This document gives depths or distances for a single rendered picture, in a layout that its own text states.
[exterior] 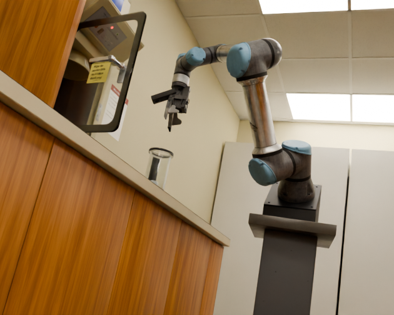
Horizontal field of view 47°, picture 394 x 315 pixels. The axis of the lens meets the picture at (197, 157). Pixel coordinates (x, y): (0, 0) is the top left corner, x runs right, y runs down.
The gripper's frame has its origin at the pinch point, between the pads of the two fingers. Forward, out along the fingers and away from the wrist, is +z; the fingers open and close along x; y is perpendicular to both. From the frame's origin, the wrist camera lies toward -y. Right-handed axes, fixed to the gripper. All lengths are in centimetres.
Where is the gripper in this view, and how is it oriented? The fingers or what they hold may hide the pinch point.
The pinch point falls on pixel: (166, 125)
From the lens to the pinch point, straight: 200.0
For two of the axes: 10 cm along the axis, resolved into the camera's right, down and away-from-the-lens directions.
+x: 0.6, 3.1, 9.5
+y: 9.8, 1.5, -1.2
